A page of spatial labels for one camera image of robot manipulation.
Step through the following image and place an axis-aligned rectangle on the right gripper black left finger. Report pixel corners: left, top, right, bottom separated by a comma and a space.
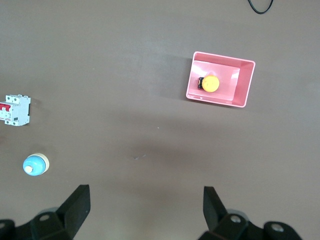
0, 184, 91, 240

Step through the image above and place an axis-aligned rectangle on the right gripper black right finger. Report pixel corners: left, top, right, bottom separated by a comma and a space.
198, 185, 304, 240

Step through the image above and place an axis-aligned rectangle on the yellow push button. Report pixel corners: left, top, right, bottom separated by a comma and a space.
197, 74, 221, 93

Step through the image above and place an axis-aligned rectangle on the blue call bell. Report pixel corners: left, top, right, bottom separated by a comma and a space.
22, 152, 50, 177

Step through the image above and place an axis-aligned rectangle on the pink plastic box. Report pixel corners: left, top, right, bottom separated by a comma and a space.
185, 51, 256, 109

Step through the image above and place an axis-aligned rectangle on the white circuit breaker red switch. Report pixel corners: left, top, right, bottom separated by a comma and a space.
0, 94, 32, 127

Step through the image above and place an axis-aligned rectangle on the black looped cable on table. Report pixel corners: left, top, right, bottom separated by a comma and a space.
247, 0, 274, 15

